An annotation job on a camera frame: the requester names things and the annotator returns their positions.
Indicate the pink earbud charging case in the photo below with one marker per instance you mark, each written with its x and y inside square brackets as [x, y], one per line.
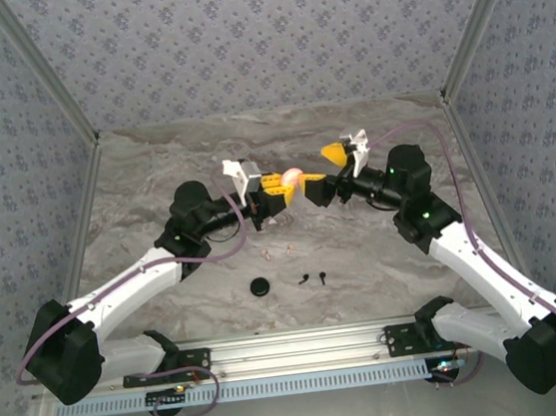
[291, 176]

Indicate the black earbud charging case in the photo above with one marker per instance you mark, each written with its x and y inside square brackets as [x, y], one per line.
[261, 287]

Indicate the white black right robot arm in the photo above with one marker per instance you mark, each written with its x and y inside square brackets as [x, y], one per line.
[486, 269]

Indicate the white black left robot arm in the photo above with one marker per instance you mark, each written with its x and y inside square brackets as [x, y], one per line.
[126, 285]

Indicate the small black electronics board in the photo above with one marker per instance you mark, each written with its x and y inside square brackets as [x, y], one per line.
[166, 397]
[444, 368]

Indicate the aluminium table side rail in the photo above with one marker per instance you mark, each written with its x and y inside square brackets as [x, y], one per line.
[83, 215]
[487, 194]

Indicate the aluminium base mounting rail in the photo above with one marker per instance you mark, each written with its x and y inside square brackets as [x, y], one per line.
[294, 349]

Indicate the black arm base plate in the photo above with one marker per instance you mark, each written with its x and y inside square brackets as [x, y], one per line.
[398, 340]
[197, 360]

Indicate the aluminium frame post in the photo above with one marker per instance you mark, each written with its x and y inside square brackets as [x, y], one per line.
[45, 69]
[481, 19]

